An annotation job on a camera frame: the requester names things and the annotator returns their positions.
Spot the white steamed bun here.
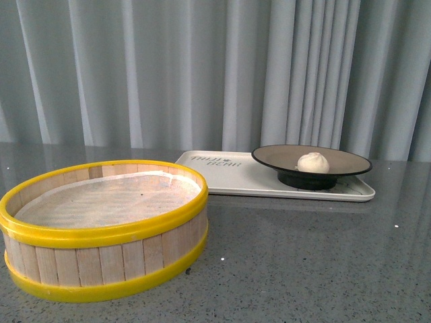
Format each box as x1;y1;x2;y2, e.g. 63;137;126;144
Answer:
295;152;330;174

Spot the tan plate with black rim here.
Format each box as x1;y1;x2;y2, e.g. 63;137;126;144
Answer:
251;145;372;190

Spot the cream rectangular tray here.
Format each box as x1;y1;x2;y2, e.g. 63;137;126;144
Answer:
176;151;375;203

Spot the grey pleated curtain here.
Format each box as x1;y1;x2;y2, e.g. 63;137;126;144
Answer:
1;1;430;162

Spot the white steamer liner paper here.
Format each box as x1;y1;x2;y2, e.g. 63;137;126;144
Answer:
15;170;201;229

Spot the yellow rimmed bamboo steamer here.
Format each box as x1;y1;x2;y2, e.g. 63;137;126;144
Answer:
1;160;208;302

